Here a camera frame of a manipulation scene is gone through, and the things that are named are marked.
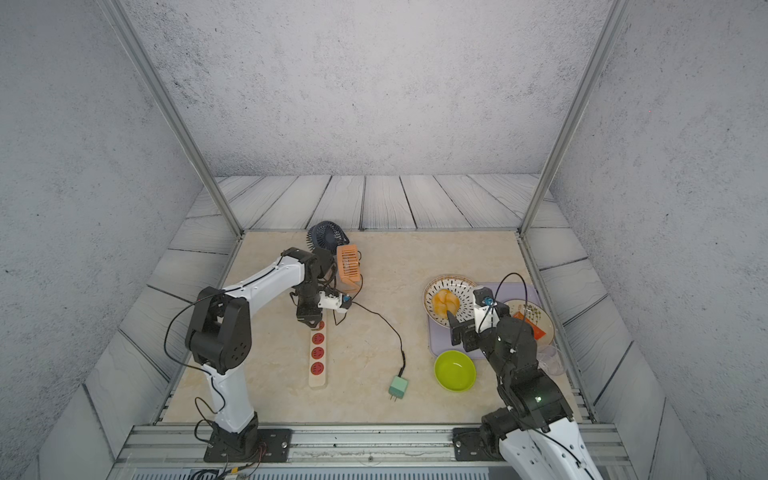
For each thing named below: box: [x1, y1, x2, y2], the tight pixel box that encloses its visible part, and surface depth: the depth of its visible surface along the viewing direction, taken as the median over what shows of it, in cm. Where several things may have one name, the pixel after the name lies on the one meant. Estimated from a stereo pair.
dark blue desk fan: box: [306, 221, 350, 255], surface depth 110 cm
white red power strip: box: [309, 320, 327, 387], surface depth 88 cm
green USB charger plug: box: [388, 375, 408, 402], surface depth 82 cm
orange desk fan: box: [336, 244, 361, 290], surface depth 101 cm
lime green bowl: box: [434, 350, 477, 392], surface depth 84 cm
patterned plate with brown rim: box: [423, 275, 477, 328], surface depth 101 cm
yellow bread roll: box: [433, 289, 460, 319], surface depth 98 cm
